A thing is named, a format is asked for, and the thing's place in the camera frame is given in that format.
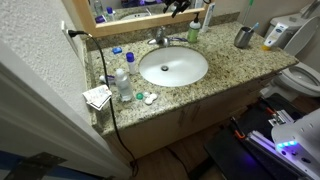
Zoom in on black power cable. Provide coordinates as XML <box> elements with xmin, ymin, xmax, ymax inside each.
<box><xmin>67</xmin><ymin>29</ymin><xmax>139</xmax><ymax>178</ymax></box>

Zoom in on small purple tube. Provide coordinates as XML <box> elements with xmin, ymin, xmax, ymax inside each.
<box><xmin>99</xmin><ymin>74</ymin><xmax>117</xmax><ymax>85</ymax></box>

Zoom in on small white bottle blue cap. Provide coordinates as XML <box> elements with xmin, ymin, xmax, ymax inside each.
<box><xmin>125</xmin><ymin>51</ymin><xmax>138</xmax><ymax>76</ymax></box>

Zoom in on white green contact lens case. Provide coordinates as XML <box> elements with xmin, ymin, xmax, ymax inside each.
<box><xmin>135</xmin><ymin>91</ymin><xmax>159</xmax><ymax>106</ymax></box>

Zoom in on blue toothbrush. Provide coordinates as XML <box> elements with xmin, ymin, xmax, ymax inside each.
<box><xmin>248</xmin><ymin>22</ymin><xmax>260</xmax><ymax>34</ymax></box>

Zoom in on clear plastic water bottle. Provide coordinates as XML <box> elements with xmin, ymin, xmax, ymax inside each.
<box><xmin>114</xmin><ymin>68</ymin><xmax>135</xmax><ymax>103</ymax></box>

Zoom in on white toilet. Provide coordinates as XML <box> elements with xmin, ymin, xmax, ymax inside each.
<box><xmin>259</xmin><ymin>0</ymin><xmax>320</xmax><ymax>102</ymax></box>

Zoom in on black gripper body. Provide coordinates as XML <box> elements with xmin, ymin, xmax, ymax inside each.
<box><xmin>164</xmin><ymin>0</ymin><xmax>193</xmax><ymax>9</ymax></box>

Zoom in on small blue case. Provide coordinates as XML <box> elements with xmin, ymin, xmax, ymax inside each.
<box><xmin>111</xmin><ymin>46</ymin><xmax>123</xmax><ymax>56</ymax></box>

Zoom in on white paper cards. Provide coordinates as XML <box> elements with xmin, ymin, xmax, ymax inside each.
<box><xmin>82</xmin><ymin>84</ymin><xmax>113</xmax><ymax>112</ymax></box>

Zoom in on purple toothbrush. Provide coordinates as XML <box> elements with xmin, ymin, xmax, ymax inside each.
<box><xmin>168</xmin><ymin>36</ymin><xmax>189</xmax><ymax>43</ymax></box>

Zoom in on black robot cart platform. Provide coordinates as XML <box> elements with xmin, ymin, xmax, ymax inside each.
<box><xmin>203</xmin><ymin>93</ymin><xmax>320</xmax><ymax>180</ymax></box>

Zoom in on steel cup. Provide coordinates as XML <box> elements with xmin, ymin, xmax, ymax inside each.
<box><xmin>233</xmin><ymin>26</ymin><xmax>255</xmax><ymax>50</ymax></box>

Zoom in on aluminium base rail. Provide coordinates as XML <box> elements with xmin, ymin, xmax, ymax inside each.
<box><xmin>245</xmin><ymin>109</ymin><xmax>320</xmax><ymax>180</ymax></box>

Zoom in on beige vanity cabinet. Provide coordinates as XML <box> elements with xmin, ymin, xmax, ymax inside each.
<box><xmin>99</xmin><ymin>71</ymin><xmax>284</xmax><ymax>165</ymax></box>

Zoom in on chrome sink tap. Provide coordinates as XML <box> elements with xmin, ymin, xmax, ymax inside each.
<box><xmin>147</xmin><ymin>25</ymin><xmax>172</xmax><ymax>48</ymax></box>

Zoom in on tall white tube orange cap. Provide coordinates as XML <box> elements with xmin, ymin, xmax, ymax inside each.
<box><xmin>261</xmin><ymin>22</ymin><xmax>289</xmax><ymax>52</ymax></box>

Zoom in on white oval sink basin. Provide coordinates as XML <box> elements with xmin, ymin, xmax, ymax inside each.
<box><xmin>138</xmin><ymin>45</ymin><xmax>210</xmax><ymax>88</ymax></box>

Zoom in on green soap pump bottle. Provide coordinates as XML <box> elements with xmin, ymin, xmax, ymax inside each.
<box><xmin>186</xmin><ymin>12</ymin><xmax>202</xmax><ymax>44</ymax></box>

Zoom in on black orange clamp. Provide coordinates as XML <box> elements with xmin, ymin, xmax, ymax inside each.
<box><xmin>229</xmin><ymin>116</ymin><xmax>248</xmax><ymax>141</ymax></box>
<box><xmin>263</xmin><ymin>105</ymin><xmax>280</xmax><ymax>118</ymax></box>

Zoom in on white blue toothpaste tube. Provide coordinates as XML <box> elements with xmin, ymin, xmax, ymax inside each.
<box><xmin>200</xmin><ymin>2</ymin><xmax>216</xmax><ymax>34</ymax></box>

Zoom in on wooden framed mirror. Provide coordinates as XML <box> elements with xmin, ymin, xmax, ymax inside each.
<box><xmin>71</xmin><ymin>0</ymin><xmax>216</xmax><ymax>39</ymax></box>

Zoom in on white door frame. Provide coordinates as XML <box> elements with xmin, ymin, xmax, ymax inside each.
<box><xmin>0</xmin><ymin>39</ymin><xmax>133</xmax><ymax>180</ymax></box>

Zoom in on white wall outlet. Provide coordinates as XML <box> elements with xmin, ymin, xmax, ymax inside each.
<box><xmin>60</xmin><ymin>20</ymin><xmax>80</xmax><ymax>53</ymax></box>

